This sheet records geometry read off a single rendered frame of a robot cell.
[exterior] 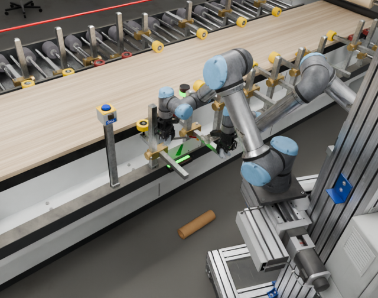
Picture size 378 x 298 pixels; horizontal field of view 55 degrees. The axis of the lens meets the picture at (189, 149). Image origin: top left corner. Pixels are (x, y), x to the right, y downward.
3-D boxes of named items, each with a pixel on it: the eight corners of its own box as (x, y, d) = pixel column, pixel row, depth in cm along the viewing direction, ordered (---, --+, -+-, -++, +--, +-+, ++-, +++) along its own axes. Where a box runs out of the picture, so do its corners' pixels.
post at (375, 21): (358, 71, 332) (380, 19, 301) (356, 71, 331) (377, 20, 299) (355, 69, 334) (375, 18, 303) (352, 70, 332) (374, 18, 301)
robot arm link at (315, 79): (338, 91, 148) (250, 151, 176) (335, 77, 156) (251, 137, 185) (321, 73, 144) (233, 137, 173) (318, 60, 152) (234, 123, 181)
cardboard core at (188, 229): (215, 214, 270) (184, 235, 255) (215, 221, 275) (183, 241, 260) (208, 207, 274) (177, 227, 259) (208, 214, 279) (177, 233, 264)
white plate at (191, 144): (200, 146, 232) (202, 133, 225) (168, 162, 219) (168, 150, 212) (199, 145, 232) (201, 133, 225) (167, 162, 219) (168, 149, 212)
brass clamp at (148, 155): (168, 153, 213) (168, 146, 210) (149, 162, 207) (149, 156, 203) (162, 148, 217) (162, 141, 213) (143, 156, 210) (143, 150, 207)
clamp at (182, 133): (201, 132, 223) (201, 125, 220) (183, 140, 217) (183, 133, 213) (195, 127, 227) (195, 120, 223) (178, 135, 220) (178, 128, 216)
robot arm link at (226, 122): (240, 112, 180) (222, 109, 180) (237, 129, 187) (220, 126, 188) (240, 103, 186) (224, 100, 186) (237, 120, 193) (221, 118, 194)
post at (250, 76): (243, 129, 257) (256, 68, 225) (240, 131, 255) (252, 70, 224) (240, 126, 259) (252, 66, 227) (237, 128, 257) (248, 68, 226)
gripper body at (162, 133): (153, 136, 190) (153, 117, 182) (163, 128, 196) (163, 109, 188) (166, 141, 187) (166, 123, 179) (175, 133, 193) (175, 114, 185)
